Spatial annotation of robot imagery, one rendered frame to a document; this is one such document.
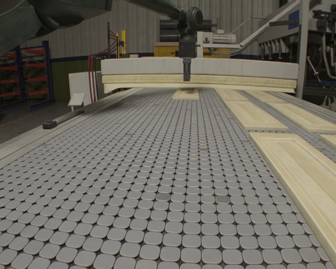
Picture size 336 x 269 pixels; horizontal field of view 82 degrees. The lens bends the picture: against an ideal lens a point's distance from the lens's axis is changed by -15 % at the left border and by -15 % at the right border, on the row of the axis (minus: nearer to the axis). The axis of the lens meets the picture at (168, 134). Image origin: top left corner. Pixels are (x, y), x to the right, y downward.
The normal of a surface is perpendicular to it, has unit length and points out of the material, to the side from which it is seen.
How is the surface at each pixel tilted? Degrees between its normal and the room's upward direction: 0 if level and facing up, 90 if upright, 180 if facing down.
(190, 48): 90
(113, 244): 0
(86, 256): 0
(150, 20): 90
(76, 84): 90
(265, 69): 90
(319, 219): 0
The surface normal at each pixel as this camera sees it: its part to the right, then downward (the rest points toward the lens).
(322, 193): -0.19, -0.94
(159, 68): -0.11, 0.30
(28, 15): 0.76, 0.20
